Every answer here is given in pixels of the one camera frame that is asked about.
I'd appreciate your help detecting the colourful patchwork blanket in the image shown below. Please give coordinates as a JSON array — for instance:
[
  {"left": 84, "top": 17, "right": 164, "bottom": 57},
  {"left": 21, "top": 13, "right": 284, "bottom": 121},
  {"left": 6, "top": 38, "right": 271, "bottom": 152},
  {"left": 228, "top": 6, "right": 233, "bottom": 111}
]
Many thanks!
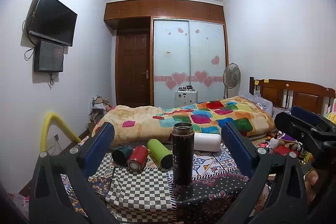
[{"left": 92, "top": 96, "right": 275, "bottom": 146}]

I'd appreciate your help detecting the yellow curved tube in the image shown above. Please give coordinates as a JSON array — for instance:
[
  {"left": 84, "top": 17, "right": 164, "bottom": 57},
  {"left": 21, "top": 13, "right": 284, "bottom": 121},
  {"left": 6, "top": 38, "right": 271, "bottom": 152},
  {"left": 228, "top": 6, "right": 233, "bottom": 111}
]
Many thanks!
[{"left": 39, "top": 111, "right": 82, "bottom": 154}]

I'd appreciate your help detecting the patterned patchwork tablecloth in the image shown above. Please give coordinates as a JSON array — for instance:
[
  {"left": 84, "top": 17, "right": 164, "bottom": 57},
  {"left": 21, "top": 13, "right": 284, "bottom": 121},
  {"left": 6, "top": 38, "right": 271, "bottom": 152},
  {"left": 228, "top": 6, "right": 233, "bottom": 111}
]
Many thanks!
[{"left": 60, "top": 139, "right": 271, "bottom": 224}]

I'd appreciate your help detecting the white box appliance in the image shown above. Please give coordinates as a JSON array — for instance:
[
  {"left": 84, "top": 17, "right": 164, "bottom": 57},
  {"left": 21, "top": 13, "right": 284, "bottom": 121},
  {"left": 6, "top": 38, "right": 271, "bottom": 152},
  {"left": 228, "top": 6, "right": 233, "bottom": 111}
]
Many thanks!
[{"left": 174, "top": 85, "right": 198, "bottom": 107}]

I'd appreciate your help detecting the pile of clothes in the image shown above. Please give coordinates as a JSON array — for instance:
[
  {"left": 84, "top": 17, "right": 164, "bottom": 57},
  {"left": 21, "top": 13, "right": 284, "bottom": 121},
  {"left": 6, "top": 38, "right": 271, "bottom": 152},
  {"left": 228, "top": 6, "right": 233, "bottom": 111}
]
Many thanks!
[{"left": 89, "top": 96, "right": 113, "bottom": 123}]

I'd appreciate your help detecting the frosted wardrobe with hearts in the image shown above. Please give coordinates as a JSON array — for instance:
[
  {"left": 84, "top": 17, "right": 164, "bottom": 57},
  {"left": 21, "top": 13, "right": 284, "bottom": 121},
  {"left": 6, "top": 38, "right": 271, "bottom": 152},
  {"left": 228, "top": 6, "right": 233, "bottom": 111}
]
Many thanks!
[{"left": 153, "top": 19, "right": 226, "bottom": 109}]

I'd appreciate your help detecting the small black wall monitor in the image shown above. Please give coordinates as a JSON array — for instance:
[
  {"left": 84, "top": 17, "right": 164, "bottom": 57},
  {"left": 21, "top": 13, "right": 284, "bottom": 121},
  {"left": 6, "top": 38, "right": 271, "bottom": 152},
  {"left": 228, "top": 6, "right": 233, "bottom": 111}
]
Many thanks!
[{"left": 34, "top": 40, "right": 64, "bottom": 73}]

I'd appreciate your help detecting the red cup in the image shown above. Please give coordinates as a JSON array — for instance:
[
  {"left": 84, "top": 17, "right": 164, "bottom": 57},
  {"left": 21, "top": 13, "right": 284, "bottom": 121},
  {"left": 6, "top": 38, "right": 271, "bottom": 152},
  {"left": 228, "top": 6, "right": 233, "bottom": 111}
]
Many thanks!
[{"left": 127, "top": 145, "right": 148, "bottom": 172}]

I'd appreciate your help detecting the yellow plush toy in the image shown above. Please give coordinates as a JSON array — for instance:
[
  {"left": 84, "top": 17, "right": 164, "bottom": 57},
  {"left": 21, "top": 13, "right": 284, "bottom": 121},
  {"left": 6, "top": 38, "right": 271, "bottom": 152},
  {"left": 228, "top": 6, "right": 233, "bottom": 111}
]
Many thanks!
[{"left": 326, "top": 112, "right": 336, "bottom": 124}]

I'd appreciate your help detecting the person's hand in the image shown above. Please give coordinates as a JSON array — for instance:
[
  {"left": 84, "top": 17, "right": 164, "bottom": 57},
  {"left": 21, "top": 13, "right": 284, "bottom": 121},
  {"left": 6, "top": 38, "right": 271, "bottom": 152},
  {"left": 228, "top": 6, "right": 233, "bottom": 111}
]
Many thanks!
[{"left": 305, "top": 168, "right": 326, "bottom": 205}]

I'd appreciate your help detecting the wall mounted black television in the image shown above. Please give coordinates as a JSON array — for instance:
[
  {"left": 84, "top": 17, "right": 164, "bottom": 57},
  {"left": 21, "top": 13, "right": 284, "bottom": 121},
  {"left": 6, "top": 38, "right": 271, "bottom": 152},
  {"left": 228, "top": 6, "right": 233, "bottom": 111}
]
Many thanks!
[{"left": 29, "top": 0, "right": 77, "bottom": 47}]

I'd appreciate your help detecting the wooden bed headboard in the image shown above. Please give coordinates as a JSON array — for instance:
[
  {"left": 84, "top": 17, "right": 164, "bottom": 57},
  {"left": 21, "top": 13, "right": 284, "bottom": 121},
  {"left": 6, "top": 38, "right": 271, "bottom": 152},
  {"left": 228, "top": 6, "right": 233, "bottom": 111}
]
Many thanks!
[{"left": 249, "top": 77, "right": 335, "bottom": 115}]

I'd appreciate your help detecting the black thermos cup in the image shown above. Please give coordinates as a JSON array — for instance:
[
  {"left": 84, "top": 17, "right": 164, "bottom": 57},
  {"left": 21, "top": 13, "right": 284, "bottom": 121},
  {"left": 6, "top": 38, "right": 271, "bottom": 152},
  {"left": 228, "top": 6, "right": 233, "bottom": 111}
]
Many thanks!
[{"left": 172, "top": 122, "right": 194, "bottom": 186}]

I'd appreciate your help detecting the grey pillow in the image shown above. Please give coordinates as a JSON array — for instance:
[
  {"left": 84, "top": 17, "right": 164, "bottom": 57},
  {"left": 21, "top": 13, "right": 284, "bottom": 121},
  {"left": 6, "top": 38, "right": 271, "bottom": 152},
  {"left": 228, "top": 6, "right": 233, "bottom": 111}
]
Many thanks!
[{"left": 241, "top": 93, "right": 291, "bottom": 119}]

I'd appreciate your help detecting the wooden overhead cabinet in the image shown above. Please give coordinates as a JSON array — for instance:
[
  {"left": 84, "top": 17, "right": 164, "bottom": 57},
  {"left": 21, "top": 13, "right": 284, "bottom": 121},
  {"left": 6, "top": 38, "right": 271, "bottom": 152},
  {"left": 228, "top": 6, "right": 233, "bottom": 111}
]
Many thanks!
[{"left": 104, "top": 0, "right": 225, "bottom": 28}]

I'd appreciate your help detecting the brown wooden door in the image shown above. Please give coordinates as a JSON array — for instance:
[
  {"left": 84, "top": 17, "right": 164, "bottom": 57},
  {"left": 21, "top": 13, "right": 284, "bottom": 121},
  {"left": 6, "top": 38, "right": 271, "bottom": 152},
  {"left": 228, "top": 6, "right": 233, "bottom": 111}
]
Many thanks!
[{"left": 115, "top": 30, "right": 150, "bottom": 107}]

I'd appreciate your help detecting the lime green bottle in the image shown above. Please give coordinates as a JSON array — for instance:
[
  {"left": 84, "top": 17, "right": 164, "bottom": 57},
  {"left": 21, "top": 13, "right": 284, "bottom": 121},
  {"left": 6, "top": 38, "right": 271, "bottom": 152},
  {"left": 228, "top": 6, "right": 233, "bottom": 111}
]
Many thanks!
[{"left": 147, "top": 139, "right": 173, "bottom": 169}]

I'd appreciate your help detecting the dark green cup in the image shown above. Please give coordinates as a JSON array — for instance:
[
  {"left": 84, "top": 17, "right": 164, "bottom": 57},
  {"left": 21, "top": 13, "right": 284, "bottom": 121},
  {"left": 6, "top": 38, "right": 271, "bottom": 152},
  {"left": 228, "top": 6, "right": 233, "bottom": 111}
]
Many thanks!
[{"left": 112, "top": 145, "right": 133, "bottom": 166}]

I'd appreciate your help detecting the standing electric fan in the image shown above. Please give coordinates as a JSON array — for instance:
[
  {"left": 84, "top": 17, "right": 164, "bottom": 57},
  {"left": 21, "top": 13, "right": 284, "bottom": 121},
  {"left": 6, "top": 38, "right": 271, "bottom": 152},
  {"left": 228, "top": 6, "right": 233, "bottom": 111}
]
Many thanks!
[{"left": 223, "top": 63, "right": 241, "bottom": 98}]

